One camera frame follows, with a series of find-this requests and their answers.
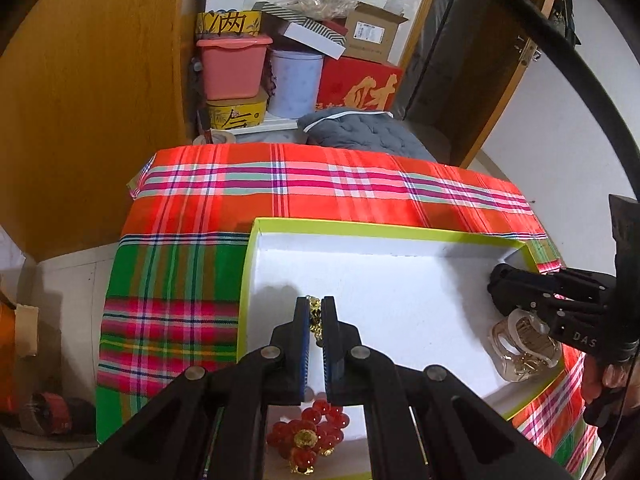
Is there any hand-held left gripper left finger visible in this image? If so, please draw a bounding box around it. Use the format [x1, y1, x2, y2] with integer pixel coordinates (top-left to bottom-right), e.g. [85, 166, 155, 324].
[65, 296, 311, 480]

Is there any red green plaid tablecloth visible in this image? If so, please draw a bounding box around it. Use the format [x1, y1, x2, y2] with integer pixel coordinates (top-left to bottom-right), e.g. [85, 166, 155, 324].
[95, 142, 601, 480]

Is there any person's right hand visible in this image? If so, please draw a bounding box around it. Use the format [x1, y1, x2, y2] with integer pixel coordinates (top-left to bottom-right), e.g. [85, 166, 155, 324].
[581, 355, 640, 407]

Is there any metal door latch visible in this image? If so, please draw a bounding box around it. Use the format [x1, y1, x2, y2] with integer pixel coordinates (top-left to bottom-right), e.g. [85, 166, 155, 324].
[512, 35, 544, 67]

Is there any clear plastic bag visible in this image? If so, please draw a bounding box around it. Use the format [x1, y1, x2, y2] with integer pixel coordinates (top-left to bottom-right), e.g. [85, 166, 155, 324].
[280, 0, 359, 22]

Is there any red bead bracelet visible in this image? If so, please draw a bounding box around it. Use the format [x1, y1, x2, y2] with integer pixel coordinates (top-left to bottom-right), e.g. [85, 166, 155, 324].
[266, 399, 351, 476]

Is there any brown cardboard box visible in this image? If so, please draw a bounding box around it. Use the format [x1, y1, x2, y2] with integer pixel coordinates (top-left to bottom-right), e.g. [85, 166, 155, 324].
[342, 1, 410, 64]

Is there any lavender cylindrical bin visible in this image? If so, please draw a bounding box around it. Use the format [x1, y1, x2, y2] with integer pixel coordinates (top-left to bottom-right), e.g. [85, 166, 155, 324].
[269, 49, 325, 120]

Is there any cardboard scrap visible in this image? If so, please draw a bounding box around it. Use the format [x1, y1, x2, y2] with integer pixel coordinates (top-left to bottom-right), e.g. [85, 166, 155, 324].
[14, 302, 41, 357]

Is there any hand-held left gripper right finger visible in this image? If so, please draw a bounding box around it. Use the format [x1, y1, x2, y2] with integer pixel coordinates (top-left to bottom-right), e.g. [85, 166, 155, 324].
[321, 296, 576, 480]

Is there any yellow round tin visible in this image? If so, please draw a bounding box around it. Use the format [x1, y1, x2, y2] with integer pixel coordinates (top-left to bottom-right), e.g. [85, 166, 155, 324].
[206, 87, 269, 134]
[195, 9, 264, 41]

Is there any pink plastic storage box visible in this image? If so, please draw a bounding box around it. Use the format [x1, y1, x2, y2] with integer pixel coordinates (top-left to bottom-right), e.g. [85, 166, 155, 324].
[196, 35, 274, 102]

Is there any tape roll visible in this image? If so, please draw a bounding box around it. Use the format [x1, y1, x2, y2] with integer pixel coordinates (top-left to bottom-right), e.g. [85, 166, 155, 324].
[194, 129, 237, 146]

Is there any dark red round object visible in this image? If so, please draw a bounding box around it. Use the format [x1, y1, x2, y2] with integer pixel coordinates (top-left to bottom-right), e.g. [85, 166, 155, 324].
[20, 390, 97, 436]

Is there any grey quilted cushion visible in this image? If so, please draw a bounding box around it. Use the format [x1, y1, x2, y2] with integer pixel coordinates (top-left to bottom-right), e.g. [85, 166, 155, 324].
[297, 109, 439, 163]

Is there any wooden cabinet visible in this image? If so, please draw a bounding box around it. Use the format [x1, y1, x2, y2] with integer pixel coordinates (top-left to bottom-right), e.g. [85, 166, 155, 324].
[0, 0, 202, 261]

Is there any orange container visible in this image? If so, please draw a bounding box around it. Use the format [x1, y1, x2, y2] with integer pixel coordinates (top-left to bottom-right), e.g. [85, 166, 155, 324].
[0, 300, 21, 416]

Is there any white tray with green rim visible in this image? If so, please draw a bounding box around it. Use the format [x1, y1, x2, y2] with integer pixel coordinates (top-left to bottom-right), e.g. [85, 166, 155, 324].
[235, 217, 564, 480]

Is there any red box with gold print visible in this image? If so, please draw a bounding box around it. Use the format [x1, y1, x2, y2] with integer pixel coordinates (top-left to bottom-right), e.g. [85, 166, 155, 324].
[315, 55, 404, 114]

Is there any clear gold hair claw clip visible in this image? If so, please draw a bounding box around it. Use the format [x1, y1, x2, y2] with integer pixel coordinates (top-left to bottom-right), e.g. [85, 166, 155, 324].
[487, 309, 564, 384]

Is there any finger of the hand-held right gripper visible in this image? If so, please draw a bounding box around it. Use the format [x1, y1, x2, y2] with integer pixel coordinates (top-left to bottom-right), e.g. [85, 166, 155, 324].
[487, 262, 618, 313]
[540, 301, 621, 362]

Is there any gold chain necklace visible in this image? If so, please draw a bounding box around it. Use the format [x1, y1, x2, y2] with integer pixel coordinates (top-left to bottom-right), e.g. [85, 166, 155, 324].
[306, 296, 325, 347]

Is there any thick black cable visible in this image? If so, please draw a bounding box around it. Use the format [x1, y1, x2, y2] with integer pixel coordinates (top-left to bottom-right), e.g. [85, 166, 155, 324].
[437, 0, 640, 161]

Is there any white box with striped edge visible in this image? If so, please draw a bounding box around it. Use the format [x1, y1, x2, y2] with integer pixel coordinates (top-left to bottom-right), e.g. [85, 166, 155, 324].
[252, 2, 348, 60]

